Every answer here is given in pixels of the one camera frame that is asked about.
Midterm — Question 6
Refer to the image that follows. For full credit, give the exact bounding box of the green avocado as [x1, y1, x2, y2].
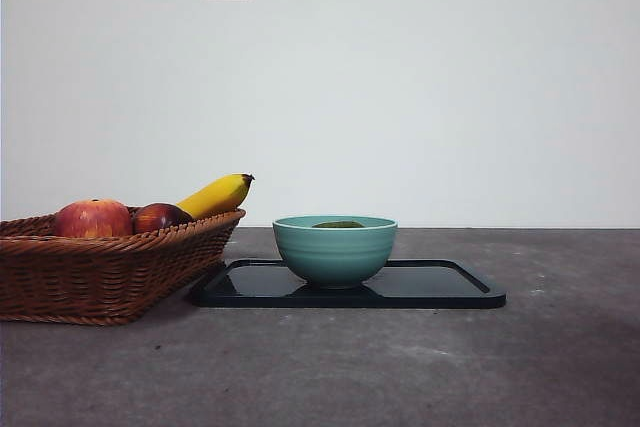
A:
[312, 219, 364, 230]

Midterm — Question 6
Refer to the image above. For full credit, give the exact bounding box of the teal ribbed bowl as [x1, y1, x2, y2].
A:
[272, 215, 399, 291]

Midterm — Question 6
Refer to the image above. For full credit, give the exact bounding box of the yellow banana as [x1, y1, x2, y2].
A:
[174, 172, 255, 221]

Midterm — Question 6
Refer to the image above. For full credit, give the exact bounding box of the black rectangular tray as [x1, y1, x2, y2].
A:
[188, 258, 507, 309]

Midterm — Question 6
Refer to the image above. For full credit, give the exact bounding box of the dark red plum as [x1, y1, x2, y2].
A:
[130, 202, 194, 234]

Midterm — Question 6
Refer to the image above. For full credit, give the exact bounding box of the red yellow apple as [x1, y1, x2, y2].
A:
[53, 198, 134, 239]

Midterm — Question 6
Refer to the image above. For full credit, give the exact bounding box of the brown wicker basket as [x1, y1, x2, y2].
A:
[0, 206, 246, 326]

